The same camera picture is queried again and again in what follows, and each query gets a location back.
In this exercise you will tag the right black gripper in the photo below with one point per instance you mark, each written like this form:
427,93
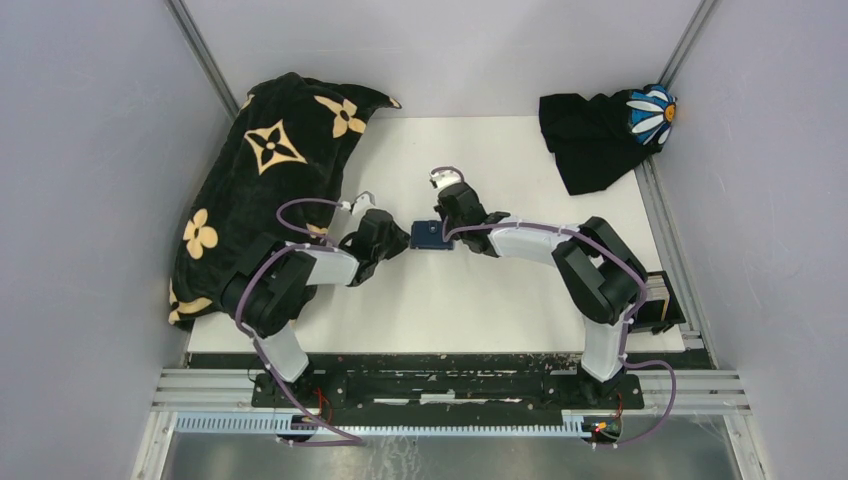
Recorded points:
440,209

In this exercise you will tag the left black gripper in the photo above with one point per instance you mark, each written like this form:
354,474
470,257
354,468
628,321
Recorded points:
400,241

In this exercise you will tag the blue leather card holder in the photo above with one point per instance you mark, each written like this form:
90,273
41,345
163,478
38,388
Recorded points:
429,235

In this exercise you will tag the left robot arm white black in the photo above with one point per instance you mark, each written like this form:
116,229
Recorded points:
268,285

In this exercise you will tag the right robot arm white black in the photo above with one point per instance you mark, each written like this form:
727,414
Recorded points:
606,281

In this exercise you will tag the stack of credit cards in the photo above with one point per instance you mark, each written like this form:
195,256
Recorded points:
658,296

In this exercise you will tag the black card tray stand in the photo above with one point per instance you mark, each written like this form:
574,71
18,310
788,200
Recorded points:
675,316

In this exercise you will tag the black blanket with beige flowers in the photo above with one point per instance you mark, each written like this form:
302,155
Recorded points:
279,172

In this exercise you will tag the black cloth with blue flower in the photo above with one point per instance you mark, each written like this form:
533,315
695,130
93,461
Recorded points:
596,141

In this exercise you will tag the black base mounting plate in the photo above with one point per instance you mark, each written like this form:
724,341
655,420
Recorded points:
442,399

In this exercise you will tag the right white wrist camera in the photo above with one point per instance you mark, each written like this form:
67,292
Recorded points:
444,176

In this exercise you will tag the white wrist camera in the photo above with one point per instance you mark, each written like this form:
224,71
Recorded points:
360,205
444,176

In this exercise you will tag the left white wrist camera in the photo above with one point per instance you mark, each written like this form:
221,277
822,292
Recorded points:
360,205

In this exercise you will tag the aluminium frame rails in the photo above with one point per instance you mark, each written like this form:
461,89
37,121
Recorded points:
219,416

